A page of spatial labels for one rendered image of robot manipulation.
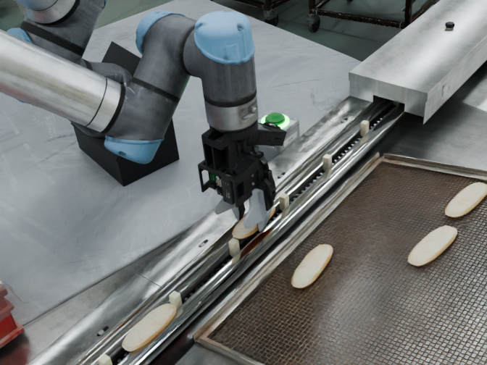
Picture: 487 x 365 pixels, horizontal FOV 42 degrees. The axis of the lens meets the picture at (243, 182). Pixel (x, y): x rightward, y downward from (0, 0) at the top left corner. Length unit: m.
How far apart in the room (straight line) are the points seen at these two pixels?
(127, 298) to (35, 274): 0.22
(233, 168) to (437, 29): 0.79
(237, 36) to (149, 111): 0.17
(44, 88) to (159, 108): 0.16
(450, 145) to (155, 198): 0.59
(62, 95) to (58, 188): 0.47
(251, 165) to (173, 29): 0.22
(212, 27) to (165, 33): 0.10
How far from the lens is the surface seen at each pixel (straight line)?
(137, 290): 1.00
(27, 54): 0.87
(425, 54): 1.46
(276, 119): 1.25
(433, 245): 0.94
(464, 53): 1.48
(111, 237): 1.17
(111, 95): 0.89
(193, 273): 1.02
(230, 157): 0.91
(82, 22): 1.18
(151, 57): 0.91
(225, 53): 0.83
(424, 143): 1.34
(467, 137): 1.37
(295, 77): 1.58
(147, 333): 0.94
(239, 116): 0.88
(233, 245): 1.03
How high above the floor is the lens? 1.57
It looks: 37 degrees down
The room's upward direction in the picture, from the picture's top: 6 degrees counter-clockwise
